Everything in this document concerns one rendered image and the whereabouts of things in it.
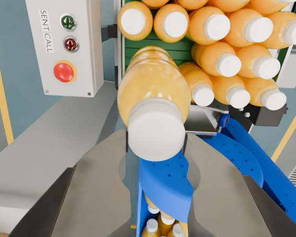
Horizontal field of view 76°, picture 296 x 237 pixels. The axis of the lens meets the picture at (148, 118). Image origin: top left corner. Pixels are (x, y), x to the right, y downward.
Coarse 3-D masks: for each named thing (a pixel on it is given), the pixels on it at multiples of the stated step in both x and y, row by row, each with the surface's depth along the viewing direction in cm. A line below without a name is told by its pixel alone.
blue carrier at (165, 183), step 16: (224, 144) 50; (240, 144) 51; (144, 160) 43; (176, 160) 43; (240, 160) 44; (256, 160) 45; (144, 176) 41; (160, 176) 38; (176, 176) 39; (256, 176) 40; (144, 192) 43; (160, 192) 37; (176, 192) 35; (192, 192) 35; (144, 208) 65; (160, 208) 39; (176, 208) 36; (144, 224) 70
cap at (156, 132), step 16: (144, 112) 12; (160, 112) 12; (176, 112) 13; (128, 128) 12; (144, 128) 12; (160, 128) 12; (176, 128) 12; (144, 144) 13; (160, 144) 13; (176, 144) 13; (160, 160) 13
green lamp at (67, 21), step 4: (64, 16) 31; (68, 16) 31; (64, 20) 31; (68, 20) 31; (72, 20) 31; (64, 24) 31; (68, 24) 31; (72, 24) 32; (68, 28) 32; (72, 28) 32
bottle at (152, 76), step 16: (144, 48) 27; (160, 48) 27; (144, 64) 17; (160, 64) 17; (128, 80) 16; (144, 80) 15; (160, 80) 15; (176, 80) 15; (128, 96) 15; (144, 96) 14; (160, 96) 14; (176, 96) 15; (128, 112) 15
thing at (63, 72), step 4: (56, 64) 35; (60, 64) 34; (64, 64) 34; (56, 68) 35; (60, 68) 35; (64, 68) 35; (68, 68) 35; (56, 72) 35; (60, 72) 35; (64, 72) 35; (68, 72) 35; (72, 72) 35; (56, 76) 35; (60, 76) 35; (64, 76) 35; (68, 76) 35; (72, 76) 36; (60, 80) 36; (64, 80) 36; (68, 80) 36
